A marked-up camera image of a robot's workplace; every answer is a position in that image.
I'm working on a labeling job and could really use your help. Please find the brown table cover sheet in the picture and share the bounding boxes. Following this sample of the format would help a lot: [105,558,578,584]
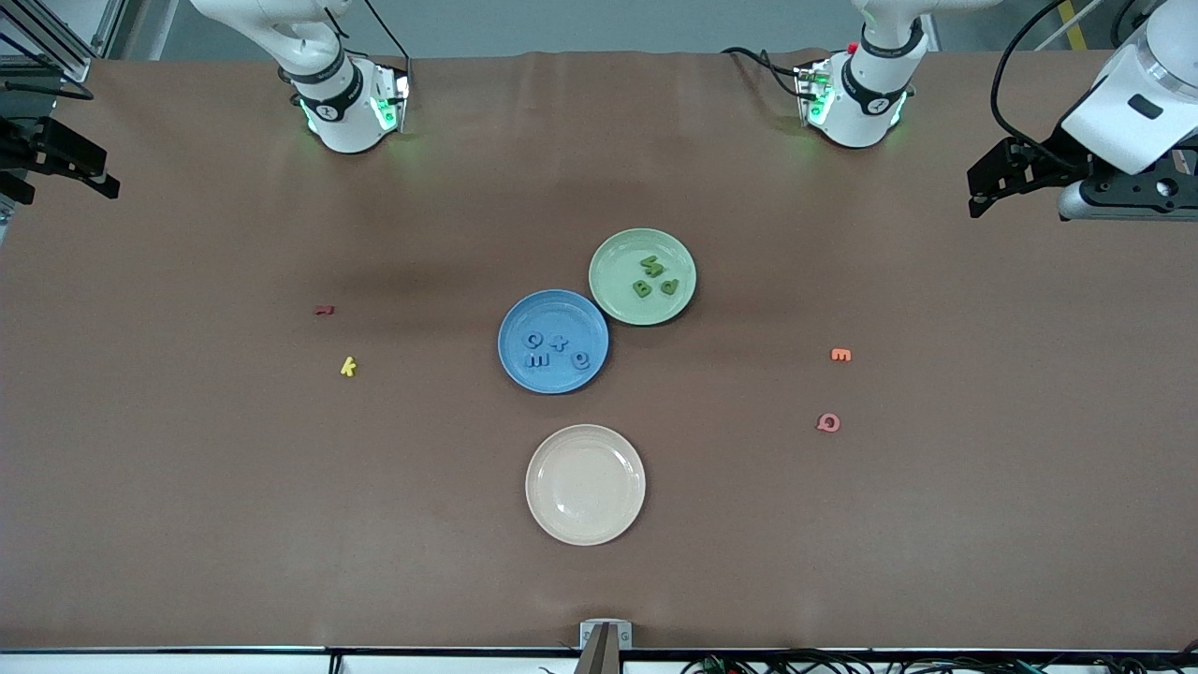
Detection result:
[0,49,1198,652]

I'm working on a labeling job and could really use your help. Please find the green plate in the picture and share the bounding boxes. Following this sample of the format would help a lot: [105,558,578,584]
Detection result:
[588,227,698,328]

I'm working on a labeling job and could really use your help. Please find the blue plate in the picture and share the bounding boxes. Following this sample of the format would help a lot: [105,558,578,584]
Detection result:
[497,288,610,395]

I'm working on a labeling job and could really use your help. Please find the cream plate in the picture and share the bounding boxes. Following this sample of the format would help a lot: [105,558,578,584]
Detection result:
[524,423,648,548]

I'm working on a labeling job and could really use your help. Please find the aluminium frame profile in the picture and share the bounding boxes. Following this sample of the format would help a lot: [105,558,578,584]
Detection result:
[0,0,127,83]

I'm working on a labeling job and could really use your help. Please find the black cable bundle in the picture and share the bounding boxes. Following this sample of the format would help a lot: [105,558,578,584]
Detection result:
[683,648,1198,674]

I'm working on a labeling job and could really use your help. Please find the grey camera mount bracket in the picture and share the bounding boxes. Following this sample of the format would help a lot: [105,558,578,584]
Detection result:
[576,620,634,674]

